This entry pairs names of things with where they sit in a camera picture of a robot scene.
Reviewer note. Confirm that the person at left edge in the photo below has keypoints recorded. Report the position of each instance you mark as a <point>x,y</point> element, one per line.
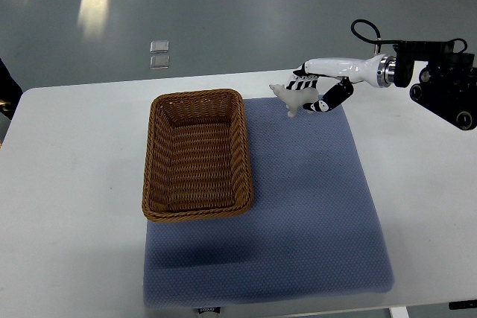
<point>11,92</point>

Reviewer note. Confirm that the lower floor plate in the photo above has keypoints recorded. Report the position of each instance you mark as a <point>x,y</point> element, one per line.
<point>159,61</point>

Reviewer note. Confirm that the floor plate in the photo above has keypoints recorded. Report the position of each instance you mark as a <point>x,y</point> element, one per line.
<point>159,46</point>
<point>159,61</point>

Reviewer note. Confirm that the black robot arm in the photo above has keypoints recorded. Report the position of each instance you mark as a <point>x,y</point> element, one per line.
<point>441,75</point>

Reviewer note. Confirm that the blue-grey foam mat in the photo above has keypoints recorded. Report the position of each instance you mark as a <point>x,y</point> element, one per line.
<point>312,229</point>

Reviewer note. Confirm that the upper floor plate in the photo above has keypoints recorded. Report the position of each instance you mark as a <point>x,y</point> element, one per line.
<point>159,46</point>

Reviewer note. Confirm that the brown wicker basket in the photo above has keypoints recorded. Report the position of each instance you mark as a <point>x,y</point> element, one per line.
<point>197,161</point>

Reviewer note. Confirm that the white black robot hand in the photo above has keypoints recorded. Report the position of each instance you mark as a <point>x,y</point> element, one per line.
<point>335,72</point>

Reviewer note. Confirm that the black table control panel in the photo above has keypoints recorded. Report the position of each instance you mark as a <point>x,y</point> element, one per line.
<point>462,305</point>

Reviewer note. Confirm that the white toy bear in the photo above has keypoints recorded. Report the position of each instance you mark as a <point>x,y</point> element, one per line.
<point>294,99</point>

